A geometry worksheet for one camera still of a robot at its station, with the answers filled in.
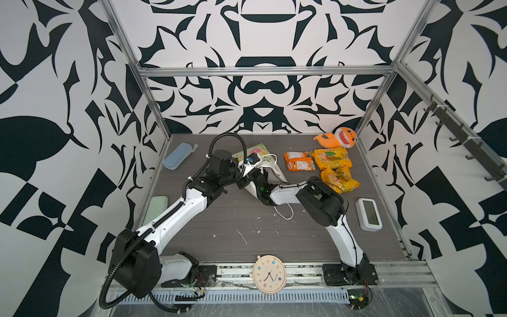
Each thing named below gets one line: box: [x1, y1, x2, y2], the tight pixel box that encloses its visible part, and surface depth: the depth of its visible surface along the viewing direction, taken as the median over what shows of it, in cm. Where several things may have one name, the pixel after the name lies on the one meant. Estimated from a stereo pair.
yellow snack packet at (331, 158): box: [312, 146, 353, 171], surface depth 107 cm
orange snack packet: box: [283, 150, 317, 172], surface depth 107 cm
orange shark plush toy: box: [312, 126, 358, 149], surface depth 113 cm
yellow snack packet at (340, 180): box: [320, 165, 361, 195], surface depth 96 cm
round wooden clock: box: [250, 254, 287, 294], surface depth 74 cm
